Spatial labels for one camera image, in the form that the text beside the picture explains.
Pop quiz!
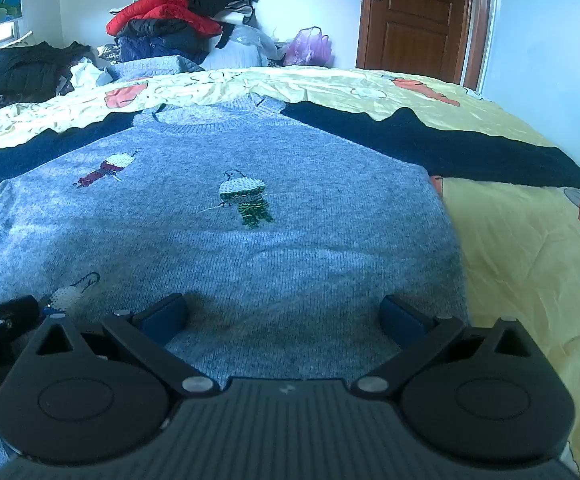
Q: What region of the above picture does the brown wooden door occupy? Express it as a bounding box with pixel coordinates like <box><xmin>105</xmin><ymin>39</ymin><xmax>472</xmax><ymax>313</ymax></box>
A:
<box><xmin>357</xmin><ymin>0</ymin><xmax>493</xmax><ymax>87</ymax></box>

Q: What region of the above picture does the pink plastic bag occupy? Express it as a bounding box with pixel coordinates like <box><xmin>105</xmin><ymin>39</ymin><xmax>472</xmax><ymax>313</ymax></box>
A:
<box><xmin>282</xmin><ymin>26</ymin><xmax>335</xmax><ymax>68</ymax></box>

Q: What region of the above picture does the red jacket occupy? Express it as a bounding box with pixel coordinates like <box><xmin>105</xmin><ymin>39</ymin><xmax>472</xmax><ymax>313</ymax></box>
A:
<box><xmin>107</xmin><ymin>0</ymin><xmax>223</xmax><ymax>37</ymax></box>

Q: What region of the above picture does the yellow carrot print bed sheet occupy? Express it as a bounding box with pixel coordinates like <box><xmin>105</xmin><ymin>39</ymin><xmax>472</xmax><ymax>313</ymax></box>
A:
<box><xmin>0</xmin><ymin>67</ymin><xmax>580</xmax><ymax>480</ymax></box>

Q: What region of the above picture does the folded grey knit garment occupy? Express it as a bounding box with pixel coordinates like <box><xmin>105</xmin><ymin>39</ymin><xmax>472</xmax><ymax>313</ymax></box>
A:
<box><xmin>104</xmin><ymin>55</ymin><xmax>205</xmax><ymax>82</ymax></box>

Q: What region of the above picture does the black coat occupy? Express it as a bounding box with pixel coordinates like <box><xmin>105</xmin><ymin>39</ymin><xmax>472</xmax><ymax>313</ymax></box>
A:
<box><xmin>0</xmin><ymin>41</ymin><xmax>93</xmax><ymax>128</ymax></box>

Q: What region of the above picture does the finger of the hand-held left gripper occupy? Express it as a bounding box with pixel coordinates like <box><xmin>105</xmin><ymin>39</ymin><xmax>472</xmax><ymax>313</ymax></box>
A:
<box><xmin>0</xmin><ymin>296</ymin><xmax>40</xmax><ymax>341</ymax></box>

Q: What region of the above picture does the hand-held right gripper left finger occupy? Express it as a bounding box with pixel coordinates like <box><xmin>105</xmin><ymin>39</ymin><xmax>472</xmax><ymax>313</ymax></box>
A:
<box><xmin>32</xmin><ymin>293</ymin><xmax>219</xmax><ymax>399</ymax></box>

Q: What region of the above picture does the clear plastic bag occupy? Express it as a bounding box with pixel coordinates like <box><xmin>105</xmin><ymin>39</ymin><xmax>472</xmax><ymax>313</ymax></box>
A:
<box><xmin>230</xmin><ymin>25</ymin><xmax>281</xmax><ymax>59</ymax></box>

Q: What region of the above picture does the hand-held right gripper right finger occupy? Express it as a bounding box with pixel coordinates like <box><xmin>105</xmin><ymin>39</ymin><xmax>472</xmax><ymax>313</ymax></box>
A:
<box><xmin>352</xmin><ymin>295</ymin><xmax>546</xmax><ymax>397</ymax></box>

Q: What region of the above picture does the white crumpled cloth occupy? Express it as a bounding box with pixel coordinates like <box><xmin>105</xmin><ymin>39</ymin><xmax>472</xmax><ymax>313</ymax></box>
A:
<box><xmin>60</xmin><ymin>57</ymin><xmax>116</xmax><ymax>96</ymax></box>

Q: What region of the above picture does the grey sweater with navy sleeves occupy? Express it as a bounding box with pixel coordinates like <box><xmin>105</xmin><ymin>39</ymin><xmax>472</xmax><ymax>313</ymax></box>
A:
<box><xmin>0</xmin><ymin>94</ymin><xmax>580</xmax><ymax>396</ymax></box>

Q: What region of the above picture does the navy padded jacket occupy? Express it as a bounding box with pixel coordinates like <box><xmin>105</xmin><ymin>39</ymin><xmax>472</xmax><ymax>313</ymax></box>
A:
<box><xmin>116</xmin><ymin>30</ymin><xmax>211</xmax><ymax>67</ymax></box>

